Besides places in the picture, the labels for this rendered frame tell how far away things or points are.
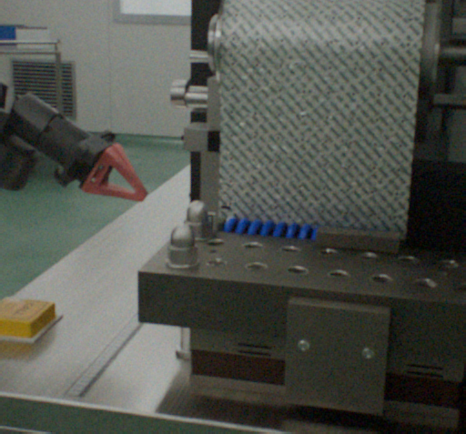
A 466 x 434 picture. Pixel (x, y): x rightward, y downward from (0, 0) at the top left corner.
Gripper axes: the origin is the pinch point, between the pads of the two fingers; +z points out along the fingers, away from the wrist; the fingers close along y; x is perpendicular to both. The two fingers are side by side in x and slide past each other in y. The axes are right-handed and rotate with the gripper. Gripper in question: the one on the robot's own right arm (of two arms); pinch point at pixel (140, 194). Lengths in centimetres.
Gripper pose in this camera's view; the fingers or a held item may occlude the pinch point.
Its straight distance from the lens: 104.4
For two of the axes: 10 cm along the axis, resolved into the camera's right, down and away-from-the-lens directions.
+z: 8.2, 5.7, -0.4
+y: -2.2, 2.5, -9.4
